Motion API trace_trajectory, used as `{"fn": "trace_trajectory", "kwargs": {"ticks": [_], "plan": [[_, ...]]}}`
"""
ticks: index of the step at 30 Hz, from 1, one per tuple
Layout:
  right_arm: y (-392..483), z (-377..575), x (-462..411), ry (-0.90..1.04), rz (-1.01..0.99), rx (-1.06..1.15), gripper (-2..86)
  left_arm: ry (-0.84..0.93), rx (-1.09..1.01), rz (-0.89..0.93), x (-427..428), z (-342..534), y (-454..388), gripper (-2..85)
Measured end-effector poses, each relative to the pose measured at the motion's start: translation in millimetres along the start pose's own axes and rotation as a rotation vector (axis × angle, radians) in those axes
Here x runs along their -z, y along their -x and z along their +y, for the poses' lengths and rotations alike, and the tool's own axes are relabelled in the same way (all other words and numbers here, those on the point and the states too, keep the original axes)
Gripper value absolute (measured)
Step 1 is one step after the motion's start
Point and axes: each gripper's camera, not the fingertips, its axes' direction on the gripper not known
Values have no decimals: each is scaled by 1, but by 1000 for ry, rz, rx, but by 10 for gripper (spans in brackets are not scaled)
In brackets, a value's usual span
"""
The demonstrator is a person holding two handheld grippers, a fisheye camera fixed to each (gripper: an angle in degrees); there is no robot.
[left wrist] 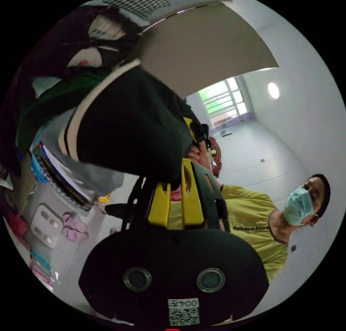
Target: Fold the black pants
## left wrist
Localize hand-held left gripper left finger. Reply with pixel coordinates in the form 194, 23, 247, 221
148, 182, 171, 227

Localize flat cardboard board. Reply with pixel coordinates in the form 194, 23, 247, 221
127, 0, 279, 99

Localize red wooden door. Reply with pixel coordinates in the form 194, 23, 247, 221
207, 136, 224, 178

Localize window with white bars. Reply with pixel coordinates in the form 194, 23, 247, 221
198, 76, 255, 128

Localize pile of clothes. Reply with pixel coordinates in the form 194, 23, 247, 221
0, 5, 145, 175

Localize person's right hand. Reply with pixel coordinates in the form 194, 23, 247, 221
187, 141, 211, 172

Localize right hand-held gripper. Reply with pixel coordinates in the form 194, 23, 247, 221
181, 98, 211, 146

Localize person's body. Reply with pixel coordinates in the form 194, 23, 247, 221
167, 174, 332, 283

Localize bed with checked sheet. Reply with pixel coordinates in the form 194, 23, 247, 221
90, 0, 175, 19

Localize purple slipper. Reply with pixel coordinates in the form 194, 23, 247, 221
62, 213, 85, 229
62, 227, 89, 242

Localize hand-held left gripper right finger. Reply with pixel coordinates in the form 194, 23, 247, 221
180, 158, 205, 227

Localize black pants with beige stripe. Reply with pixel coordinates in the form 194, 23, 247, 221
57, 58, 202, 192

